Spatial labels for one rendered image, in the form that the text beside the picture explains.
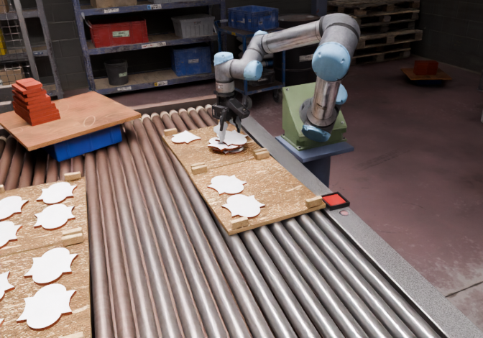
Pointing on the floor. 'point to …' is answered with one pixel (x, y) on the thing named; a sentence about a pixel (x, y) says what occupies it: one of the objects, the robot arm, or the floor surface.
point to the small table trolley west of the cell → (246, 80)
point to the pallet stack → (381, 25)
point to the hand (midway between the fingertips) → (231, 137)
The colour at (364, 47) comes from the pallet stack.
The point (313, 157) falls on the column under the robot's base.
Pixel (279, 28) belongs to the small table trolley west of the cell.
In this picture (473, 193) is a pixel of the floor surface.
